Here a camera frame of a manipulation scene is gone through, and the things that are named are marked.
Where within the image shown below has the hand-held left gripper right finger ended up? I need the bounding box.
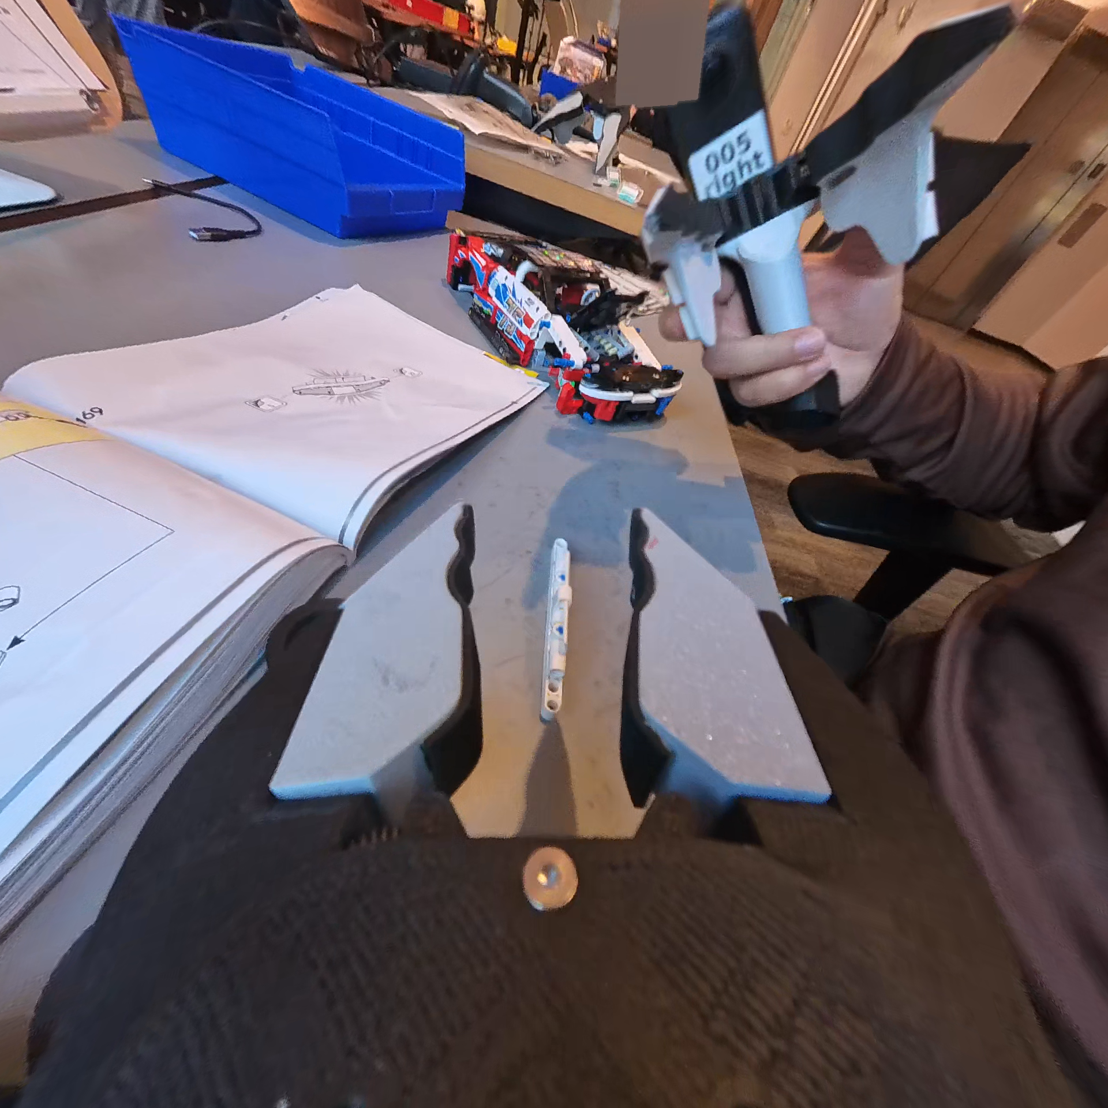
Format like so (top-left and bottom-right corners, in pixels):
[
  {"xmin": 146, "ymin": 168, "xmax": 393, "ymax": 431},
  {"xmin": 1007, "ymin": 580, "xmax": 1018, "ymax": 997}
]
[{"xmin": 622, "ymin": 507, "xmax": 833, "ymax": 810}]

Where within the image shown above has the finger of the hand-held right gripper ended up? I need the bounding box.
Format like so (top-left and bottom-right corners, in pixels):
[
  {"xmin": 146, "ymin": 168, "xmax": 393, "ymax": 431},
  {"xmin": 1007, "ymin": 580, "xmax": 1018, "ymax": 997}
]
[
  {"xmin": 822, "ymin": 113, "xmax": 941, "ymax": 266},
  {"xmin": 645, "ymin": 186, "xmax": 726, "ymax": 347}
]

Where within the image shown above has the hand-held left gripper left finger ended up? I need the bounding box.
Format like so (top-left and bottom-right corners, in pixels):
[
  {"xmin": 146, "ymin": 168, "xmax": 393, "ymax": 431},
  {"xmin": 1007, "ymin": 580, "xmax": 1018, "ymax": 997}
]
[{"xmin": 268, "ymin": 503, "xmax": 483, "ymax": 801}]

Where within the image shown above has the long white brick beam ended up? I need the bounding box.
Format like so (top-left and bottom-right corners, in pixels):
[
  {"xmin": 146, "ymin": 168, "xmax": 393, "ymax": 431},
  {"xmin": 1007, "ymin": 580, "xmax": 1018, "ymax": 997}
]
[{"xmin": 541, "ymin": 539, "xmax": 573, "ymax": 723}]

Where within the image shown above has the person's right forearm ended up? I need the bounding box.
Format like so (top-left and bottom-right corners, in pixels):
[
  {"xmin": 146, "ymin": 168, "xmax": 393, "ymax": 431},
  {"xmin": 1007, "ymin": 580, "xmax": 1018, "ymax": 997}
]
[{"xmin": 815, "ymin": 316, "xmax": 1108, "ymax": 533}]

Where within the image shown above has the grey desk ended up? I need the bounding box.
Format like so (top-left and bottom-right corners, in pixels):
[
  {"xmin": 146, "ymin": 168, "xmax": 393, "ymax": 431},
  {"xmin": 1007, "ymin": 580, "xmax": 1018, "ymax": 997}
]
[{"xmin": 0, "ymin": 120, "xmax": 784, "ymax": 1040}]

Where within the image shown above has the person's right hand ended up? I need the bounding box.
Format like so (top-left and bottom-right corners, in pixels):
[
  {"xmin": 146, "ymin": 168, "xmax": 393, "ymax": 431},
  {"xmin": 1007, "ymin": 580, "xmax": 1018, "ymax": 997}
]
[{"xmin": 658, "ymin": 230, "xmax": 907, "ymax": 409}]

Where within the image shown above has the idle grey gripper tool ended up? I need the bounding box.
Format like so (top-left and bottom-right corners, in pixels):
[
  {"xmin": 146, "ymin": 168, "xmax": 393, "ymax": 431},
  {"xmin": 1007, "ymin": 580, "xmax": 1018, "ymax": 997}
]
[{"xmin": 532, "ymin": 87, "xmax": 624, "ymax": 186}]

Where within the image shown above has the red white brick race car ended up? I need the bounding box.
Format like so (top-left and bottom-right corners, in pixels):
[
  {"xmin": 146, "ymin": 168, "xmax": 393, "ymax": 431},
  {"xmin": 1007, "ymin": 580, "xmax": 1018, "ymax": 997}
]
[{"xmin": 445, "ymin": 230, "xmax": 687, "ymax": 426}]

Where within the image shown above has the grey office table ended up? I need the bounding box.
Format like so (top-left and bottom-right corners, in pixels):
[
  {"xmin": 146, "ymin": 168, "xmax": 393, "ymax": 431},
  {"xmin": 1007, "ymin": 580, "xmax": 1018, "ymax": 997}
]
[{"xmin": 374, "ymin": 81, "xmax": 687, "ymax": 239}]

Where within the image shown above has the black office chair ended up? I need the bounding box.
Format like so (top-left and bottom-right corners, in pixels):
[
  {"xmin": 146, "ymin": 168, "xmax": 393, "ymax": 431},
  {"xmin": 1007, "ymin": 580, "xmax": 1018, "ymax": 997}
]
[{"xmin": 788, "ymin": 471, "xmax": 1041, "ymax": 620}]

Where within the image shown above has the printed paper sheet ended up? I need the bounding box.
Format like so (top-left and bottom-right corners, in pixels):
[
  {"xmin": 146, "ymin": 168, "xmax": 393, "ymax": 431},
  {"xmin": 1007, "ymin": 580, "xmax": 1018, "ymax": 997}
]
[{"xmin": 415, "ymin": 90, "xmax": 564, "ymax": 160}]

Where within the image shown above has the open instruction booklet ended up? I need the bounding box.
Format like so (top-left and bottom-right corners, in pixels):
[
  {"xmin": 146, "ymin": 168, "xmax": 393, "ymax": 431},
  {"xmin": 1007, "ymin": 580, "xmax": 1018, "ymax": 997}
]
[{"xmin": 0, "ymin": 286, "xmax": 551, "ymax": 936}]

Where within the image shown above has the person's torso in brown shirt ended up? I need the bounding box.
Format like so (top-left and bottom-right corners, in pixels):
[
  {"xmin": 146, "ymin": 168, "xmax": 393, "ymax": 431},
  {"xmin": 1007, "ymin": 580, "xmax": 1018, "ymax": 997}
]
[{"xmin": 858, "ymin": 520, "xmax": 1108, "ymax": 1108}]

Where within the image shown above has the blue storage bin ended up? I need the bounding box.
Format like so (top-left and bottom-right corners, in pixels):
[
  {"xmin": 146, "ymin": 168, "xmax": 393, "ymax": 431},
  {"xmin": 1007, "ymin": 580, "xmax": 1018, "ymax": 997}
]
[{"xmin": 114, "ymin": 15, "xmax": 468, "ymax": 239}]

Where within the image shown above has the white tray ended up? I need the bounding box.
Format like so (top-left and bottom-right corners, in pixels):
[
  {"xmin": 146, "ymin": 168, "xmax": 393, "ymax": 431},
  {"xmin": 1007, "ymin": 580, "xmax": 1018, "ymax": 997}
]
[{"xmin": 0, "ymin": 168, "xmax": 63, "ymax": 213}]

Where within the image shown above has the black usb cable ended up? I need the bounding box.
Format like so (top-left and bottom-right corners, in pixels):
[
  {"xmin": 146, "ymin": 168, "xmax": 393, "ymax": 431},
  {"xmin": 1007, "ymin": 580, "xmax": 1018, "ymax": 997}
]
[{"xmin": 144, "ymin": 177, "xmax": 263, "ymax": 243}]

